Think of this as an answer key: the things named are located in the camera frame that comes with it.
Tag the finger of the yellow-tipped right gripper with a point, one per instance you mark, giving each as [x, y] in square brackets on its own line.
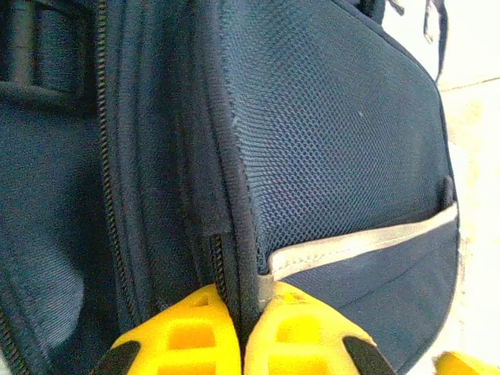
[468, 365]

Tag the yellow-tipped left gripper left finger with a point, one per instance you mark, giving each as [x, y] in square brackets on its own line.
[187, 336]

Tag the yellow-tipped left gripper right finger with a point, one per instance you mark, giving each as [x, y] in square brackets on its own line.
[304, 336]

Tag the navy blue student backpack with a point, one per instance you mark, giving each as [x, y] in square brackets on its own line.
[273, 156]

